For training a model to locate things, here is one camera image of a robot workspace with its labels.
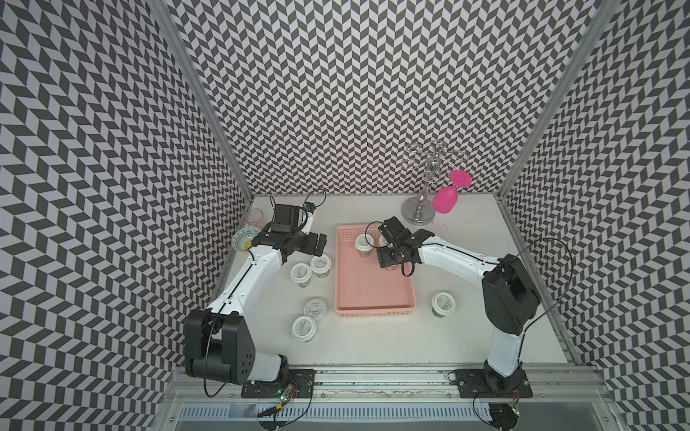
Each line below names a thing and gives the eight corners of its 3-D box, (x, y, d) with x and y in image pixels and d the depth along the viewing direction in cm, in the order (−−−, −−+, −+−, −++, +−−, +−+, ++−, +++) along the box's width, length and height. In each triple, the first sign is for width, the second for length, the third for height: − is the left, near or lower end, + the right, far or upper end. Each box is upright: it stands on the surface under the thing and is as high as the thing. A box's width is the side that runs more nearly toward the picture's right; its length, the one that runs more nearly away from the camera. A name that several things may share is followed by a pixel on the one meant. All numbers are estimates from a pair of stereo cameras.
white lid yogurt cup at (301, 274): (292, 285, 93) (287, 275, 87) (300, 271, 97) (296, 260, 91) (308, 291, 92) (305, 281, 86) (316, 277, 95) (313, 266, 89)
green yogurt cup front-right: (429, 320, 86) (434, 311, 80) (426, 301, 90) (431, 292, 84) (450, 320, 86) (457, 311, 80) (446, 301, 90) (453, 292, 84)
